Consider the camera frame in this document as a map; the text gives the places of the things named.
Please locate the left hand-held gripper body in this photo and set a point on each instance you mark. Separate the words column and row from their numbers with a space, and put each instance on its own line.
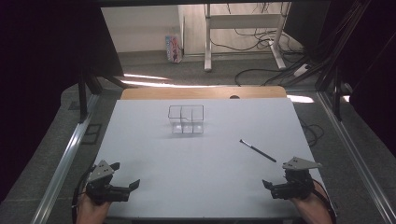
column 99, row 182

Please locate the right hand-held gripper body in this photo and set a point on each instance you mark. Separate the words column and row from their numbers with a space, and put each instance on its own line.
column 297, row 183

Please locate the black brush with white tip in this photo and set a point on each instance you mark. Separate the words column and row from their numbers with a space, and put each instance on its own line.
column 257, row 151

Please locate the clear acrylic organizer box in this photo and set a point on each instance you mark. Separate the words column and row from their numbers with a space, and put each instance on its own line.
column 186, row 119

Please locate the person's right hand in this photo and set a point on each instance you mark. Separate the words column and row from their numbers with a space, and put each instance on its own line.
column 308, row 208

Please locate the person's left hand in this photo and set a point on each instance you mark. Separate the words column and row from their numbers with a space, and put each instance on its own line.
column 91, row 213

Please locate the black floor plate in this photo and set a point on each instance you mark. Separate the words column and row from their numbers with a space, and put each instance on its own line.
column 92, row 133

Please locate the black metal stand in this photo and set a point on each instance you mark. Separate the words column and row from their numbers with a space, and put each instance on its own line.
column 82, row 96
column 336, row 93

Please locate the wooden table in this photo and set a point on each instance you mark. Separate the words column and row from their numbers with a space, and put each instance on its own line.
column 199, row 92

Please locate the black curtain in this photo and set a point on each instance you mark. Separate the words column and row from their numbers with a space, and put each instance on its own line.
column 367, row 62
column 46, row 77

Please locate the white power strip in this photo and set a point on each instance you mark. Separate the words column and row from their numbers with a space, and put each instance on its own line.
column 302, row 70

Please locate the colourful printed box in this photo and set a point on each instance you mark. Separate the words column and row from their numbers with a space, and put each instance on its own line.
column 173, row 48

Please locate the aluminium rail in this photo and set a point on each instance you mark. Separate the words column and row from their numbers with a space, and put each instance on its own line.
column 65, row 161
column 355, row 152

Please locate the white desk frame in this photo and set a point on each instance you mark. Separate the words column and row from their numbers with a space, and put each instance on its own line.
column 243, row 21

